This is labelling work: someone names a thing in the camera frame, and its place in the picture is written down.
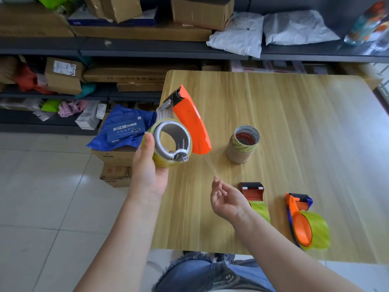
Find person's left hand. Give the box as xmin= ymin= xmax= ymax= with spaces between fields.
xmin=129 ymin=132 xmax=171 ymax=202

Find person's right hand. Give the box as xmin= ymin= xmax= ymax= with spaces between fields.
xmin=210 ymin=176 xmax=253 ymax=226

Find person's left forearm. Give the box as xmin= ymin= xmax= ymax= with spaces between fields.
xmin=73 ymin=191 xmax=162 ymax=292

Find person's right forearm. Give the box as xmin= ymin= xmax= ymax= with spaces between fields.
xmin=231 ymin=208 xmax=367 ymax=292

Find blue flat carton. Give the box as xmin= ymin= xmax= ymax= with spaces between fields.
xmin=106 ymin=118 xmax=146 ymax=144

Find large cardboard box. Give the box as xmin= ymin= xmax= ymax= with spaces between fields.
xmin=91 ymin=112 xmax=137 ymax=167

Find red tape dispenser with roll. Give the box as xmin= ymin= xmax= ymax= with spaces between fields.
xmin=239 ymin=182 xmax=271 ymax=224

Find blue plastic bag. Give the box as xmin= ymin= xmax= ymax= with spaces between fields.
xmin=86 ymin=104 xmax=158 ymax=152

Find small printed cardboard box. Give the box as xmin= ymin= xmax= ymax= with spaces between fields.
xmin=100 ymin=163 xmax=133 ymax=188

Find cardboard tape core tube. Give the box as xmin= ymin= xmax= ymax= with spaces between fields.
xmin=225 ymin=125 xmax=261 ymax=164

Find short flat cardboard box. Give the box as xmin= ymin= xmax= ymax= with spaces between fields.
xmin=117 ymin=83 xmax=165 ymax=92

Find white grey parcel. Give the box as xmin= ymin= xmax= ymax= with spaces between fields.
xmin=75 ymin=101 xmax=107 ymax=131

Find long thin cardboard box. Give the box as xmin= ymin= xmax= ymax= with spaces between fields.
xmin=83 ymin=67 xmax=168 ymax=84

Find teal plastic bag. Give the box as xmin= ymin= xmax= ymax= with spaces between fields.
xmin=73 ymin=83 xmax=97 ymax=100

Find pink cloth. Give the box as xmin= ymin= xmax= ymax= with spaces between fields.
xmin=58 ymin=100 xmax=89 ymax=118

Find blue denim shorts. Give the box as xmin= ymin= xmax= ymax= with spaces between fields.
xmin=151 ymin=252 xmax=278 ymax=292

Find orange blue tape dispenser with roll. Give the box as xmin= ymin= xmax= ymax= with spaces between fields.
xmin=285 ymin=193 xmax=331 ymax=251

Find dark metal shelf rack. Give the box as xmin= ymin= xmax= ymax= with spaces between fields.
xmin=0 ymin=0 xmax=389 ymax=135

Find neon green packet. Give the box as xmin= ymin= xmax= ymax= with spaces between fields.
xmin=41 ymin=100 xmax=61 ymax=113

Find cardboard box with white label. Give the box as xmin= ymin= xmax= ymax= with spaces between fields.
xmin=44 ymin=57 xmax=87 ymax=95

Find long flat cardboard box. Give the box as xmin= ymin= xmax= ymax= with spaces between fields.
xmin=71 ymin=23 xmax=213 ymax=42

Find clear plastic bag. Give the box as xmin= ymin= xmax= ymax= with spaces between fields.
xmin=0 ymin=98 xmax=57 ymax=122

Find red cloth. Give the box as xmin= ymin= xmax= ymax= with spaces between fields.
xmin=14 ymin=63 xmax=58 ymax=95

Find blue white flat box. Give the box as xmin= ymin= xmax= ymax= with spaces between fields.
xmin=67 ymin=7 xmax=158 ymax=27

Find taped cardboard box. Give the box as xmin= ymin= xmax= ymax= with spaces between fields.
xmin=82 ymin=0 xmax=143 ymax=24

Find crumpled white plastic mailer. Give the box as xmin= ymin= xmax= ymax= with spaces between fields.
xmin=206 ymin=11 xmax=264 ymax=59

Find open brown cardboard box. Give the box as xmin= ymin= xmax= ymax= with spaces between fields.
xmin=170 ymin=0 xmax=235 ymax=31

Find wide brown cardboard box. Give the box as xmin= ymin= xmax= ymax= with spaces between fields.
xmin=0 ymin=3 xmax=75 ymax=38

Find bright green bag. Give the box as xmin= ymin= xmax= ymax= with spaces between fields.
xmin=35 ymin=0 xmax=76 ymax=10

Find flat white plastic mailer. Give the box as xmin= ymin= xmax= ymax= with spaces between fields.
xmin=263 ymin=10 xmax=341 ymax=46

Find pale cardboard box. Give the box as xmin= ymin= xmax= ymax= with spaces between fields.
xmin=340 ymin=62 xmax=385 ymax=91

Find clear plastic bottle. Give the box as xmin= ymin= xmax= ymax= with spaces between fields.
xmin=369 ymin=29 xmax=389 ymax=53

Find colourful plastic bottle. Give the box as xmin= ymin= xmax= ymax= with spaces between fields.
xmin=344 ymin=0 xmax=389 ymax=46

